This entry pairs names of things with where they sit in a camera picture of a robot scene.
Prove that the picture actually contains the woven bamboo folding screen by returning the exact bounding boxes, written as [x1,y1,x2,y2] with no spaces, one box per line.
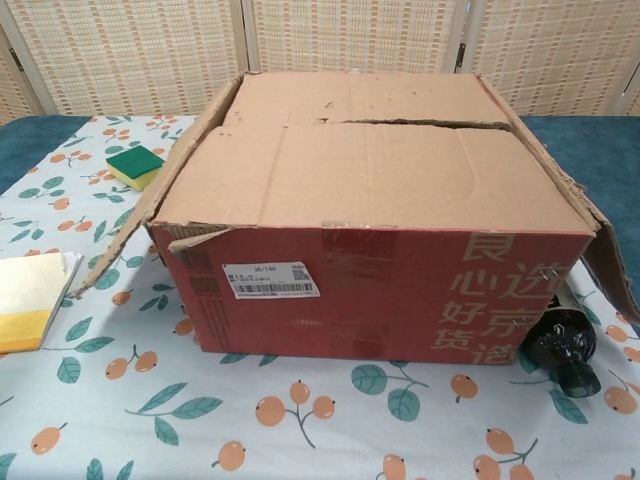
[0,0,640,127]

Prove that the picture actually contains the red cardboard shipping box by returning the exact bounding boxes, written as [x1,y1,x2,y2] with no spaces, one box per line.
[69,69,640,367]

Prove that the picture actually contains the dark glass bottle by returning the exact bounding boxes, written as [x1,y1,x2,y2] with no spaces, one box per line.
[518,292,602,399]

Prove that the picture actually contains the fruit and leaf print tablecloth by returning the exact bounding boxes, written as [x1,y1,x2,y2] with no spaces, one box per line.
[0,114,640,480]

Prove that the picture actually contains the teal table cloth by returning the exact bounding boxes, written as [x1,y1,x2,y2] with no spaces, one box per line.
[0,113,640,324]

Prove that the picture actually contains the green and yellow sponge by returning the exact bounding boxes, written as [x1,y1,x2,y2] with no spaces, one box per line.
[104,145,167,194]

